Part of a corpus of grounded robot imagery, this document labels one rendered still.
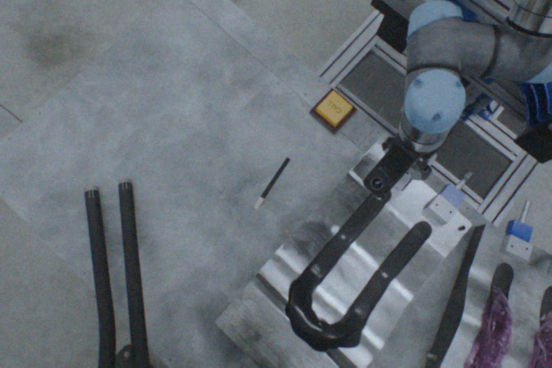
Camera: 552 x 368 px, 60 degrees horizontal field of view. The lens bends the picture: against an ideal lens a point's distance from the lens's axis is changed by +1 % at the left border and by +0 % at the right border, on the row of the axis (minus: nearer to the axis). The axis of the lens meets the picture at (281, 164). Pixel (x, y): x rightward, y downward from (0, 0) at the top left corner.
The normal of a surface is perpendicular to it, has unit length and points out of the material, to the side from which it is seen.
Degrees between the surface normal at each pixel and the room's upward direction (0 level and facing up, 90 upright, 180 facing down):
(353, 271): 27
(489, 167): 0
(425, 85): 11
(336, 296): 20
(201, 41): 0
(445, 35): 2
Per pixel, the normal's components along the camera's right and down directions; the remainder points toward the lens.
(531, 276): 0.05, -0.25
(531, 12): -0.73, 0.40
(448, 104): -0.16, -0.26
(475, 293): 0.25, -0.64
